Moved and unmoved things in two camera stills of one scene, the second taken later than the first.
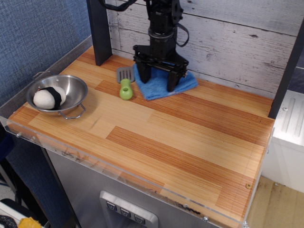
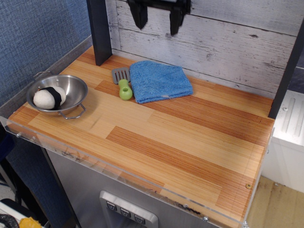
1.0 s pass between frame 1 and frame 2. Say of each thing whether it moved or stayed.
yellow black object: stayed
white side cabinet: stayed
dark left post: stayed
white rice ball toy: stayed
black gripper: moved
